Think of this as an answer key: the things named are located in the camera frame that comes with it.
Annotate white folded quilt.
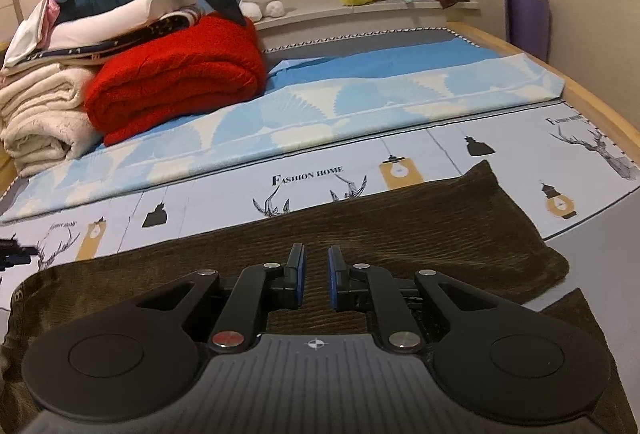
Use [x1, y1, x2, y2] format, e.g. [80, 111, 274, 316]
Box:
[3, 0, 197, 68]

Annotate dark patterned folded cloth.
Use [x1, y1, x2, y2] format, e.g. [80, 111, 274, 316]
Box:
[14, 6, 204, 68]

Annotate brown corduroy pants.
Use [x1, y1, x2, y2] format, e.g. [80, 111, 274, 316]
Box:
[1, 163, 637, 433]

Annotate grey printed bed sheet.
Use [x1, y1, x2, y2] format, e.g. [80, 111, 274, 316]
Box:
[0, 25, 640, 365]

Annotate red folded blanket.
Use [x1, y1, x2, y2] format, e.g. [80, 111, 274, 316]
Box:
[84, 13, 267, 147]

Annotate light blue patterned blanket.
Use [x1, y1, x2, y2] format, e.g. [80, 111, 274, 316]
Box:
[1, 37, 565, 223]

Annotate cream folded blanket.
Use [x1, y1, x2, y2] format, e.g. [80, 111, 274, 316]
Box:
[1, 63, 101, 177]

